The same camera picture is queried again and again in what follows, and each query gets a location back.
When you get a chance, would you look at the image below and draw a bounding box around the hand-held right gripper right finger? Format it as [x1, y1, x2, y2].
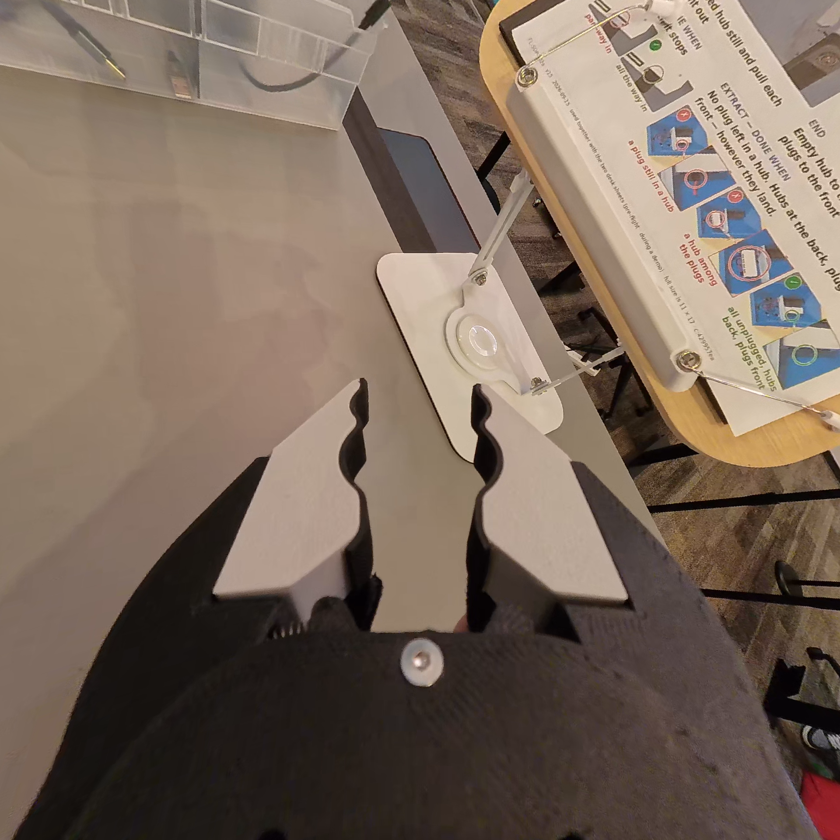
[465, 384, 631, 634]

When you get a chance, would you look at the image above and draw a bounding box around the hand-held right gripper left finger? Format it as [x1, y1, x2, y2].
[212, 377, 383, 624]

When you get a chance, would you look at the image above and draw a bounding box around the printed instruction sheet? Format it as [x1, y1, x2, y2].
[508, 0, 840, 437]

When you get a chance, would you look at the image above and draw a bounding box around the white sheet panel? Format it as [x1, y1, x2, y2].
[504, 0, 840, 395]

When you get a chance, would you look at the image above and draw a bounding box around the clear plastic organizer box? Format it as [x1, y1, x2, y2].
[0, 0, 395, 132]

